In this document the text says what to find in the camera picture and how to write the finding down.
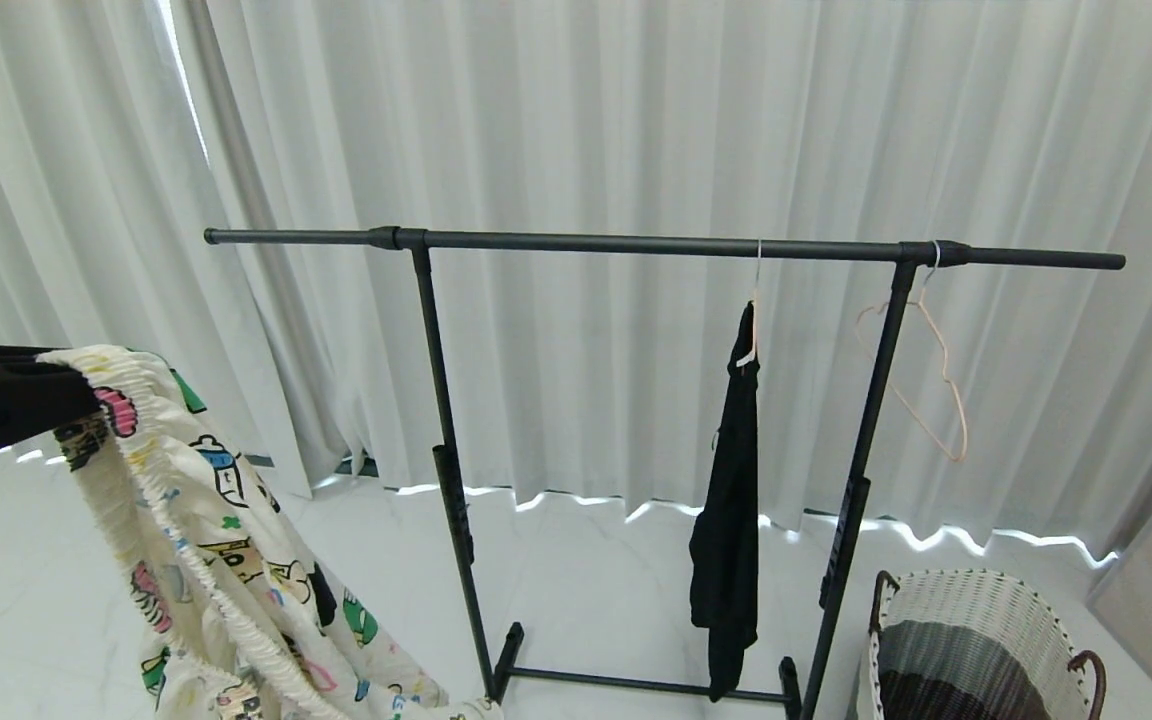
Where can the black clothes rack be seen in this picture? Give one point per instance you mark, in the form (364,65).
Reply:
(636,243)

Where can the black short-sleeved shirt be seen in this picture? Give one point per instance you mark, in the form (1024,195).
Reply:
(731,520)

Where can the cream printed garment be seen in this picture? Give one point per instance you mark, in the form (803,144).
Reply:
(196,520)

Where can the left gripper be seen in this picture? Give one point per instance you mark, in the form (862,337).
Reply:
(26,395)

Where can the white curtain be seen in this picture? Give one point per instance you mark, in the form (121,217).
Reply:
(56,200)
(636,400)

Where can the pink clothes hanger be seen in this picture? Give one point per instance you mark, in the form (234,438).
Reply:
(948,390)
(757,290)

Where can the white laundry basket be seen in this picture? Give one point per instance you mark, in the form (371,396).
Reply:
(976,600)

